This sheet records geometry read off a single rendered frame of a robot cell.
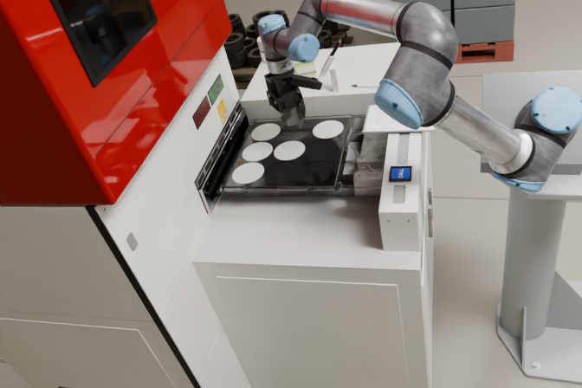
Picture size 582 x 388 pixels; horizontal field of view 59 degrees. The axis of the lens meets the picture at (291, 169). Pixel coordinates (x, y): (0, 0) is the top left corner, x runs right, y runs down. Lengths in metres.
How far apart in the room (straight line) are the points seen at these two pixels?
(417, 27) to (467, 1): 2.57
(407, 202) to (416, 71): 0.37
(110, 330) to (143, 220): 0.37
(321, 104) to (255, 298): 0.68
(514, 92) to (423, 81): 0.57
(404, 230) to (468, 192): 1.46
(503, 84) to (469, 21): 2.14
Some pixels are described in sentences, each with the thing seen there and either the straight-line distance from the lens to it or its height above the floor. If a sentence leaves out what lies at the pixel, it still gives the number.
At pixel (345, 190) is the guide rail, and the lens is 1.53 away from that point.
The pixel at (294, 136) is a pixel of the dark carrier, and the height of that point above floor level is 0.90.
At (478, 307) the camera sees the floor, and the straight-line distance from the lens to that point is 2.29.
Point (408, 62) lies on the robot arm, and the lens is 1.08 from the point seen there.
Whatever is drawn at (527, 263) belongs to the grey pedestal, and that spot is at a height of 0.44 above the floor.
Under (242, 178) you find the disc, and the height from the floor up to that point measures 0.90.
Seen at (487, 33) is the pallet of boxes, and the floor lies 0.21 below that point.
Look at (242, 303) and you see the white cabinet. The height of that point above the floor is 0.64.
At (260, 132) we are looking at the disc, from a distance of 1.76.
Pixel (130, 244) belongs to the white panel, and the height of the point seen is 1.08.
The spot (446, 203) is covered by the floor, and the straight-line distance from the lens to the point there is 2.69.
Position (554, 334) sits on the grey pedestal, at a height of 0.01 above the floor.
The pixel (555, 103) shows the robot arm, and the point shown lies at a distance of 1.37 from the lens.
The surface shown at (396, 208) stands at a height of 0.96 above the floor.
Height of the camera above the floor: 1.84
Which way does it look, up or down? 37 degrees down
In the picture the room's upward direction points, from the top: 15 degrees counter-clockwise
